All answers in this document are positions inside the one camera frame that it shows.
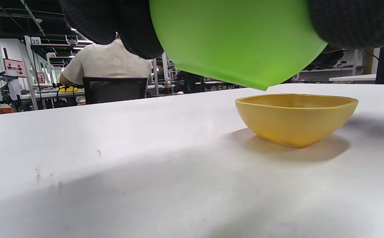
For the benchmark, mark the person's left hand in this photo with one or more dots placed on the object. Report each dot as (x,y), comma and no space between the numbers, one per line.
(135,29)

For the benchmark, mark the green plastic bowl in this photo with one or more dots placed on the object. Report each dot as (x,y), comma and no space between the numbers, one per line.
(238,43)

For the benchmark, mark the yellow small dish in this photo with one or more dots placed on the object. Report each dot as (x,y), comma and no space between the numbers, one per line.
(294,125)

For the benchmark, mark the black mesh office chair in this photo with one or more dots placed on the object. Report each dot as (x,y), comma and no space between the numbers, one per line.
(112,89)

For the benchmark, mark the yellow handheld device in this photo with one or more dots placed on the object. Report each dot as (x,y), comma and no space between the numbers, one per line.
(67,89)

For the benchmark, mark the pink sign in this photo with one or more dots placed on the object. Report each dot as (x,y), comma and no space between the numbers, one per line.
(14,67)

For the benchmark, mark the white shelving unit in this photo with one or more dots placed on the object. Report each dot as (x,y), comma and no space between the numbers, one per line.
(340,69)

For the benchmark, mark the black desk leg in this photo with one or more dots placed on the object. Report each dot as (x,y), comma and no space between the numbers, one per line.
(382,66)

